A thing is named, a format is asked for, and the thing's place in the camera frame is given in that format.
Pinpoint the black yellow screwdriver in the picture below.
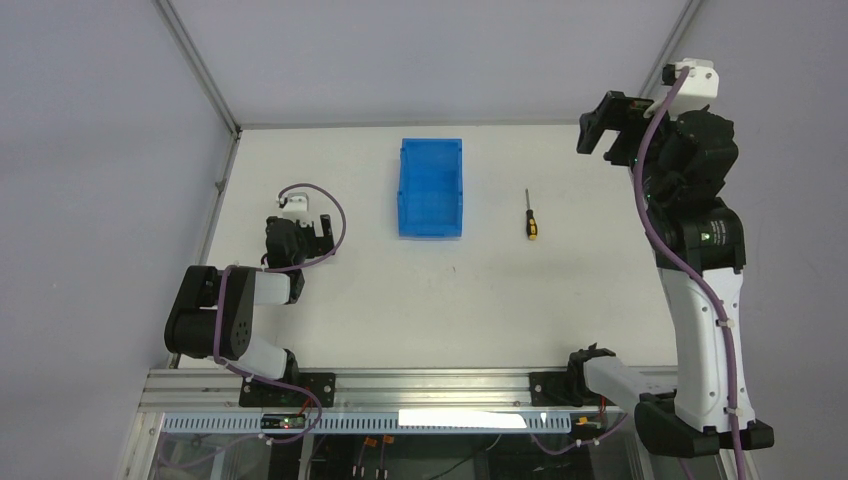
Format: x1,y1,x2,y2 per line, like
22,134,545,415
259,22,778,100
525,189,538,240

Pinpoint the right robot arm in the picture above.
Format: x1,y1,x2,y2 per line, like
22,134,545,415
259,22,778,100
565,91,775,458

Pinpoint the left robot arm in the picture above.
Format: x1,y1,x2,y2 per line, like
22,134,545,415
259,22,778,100
164,214,335,385

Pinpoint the blue plastic bin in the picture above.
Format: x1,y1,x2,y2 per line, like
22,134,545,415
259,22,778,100
397,138,464,239

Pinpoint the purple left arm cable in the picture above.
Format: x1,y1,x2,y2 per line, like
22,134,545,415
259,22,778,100
155,183,348,472

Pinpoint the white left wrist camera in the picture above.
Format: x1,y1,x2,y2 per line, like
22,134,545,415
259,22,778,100
278,192,310,222

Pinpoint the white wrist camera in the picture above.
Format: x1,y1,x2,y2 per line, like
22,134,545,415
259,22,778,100
278,192,310,222
661,58,719,119

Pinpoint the aluminium enclosure frame post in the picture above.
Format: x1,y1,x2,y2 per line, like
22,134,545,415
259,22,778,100
638,0,703,98

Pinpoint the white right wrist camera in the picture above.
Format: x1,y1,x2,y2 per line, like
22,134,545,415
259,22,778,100
661,58,719,119

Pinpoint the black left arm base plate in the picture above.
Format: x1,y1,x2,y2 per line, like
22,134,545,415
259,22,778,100
238,371,337,408

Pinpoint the slotted cable duct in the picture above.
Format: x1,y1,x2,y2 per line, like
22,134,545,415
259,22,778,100
162,409,600,435

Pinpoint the aluminium front rail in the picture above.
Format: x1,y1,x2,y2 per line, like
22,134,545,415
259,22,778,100
138,367,564,413

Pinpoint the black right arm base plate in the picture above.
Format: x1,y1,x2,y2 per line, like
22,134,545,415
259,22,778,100
528,371,614,407

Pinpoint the left aluminium frame post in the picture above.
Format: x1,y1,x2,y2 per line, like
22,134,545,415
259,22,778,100
153,0,241,369

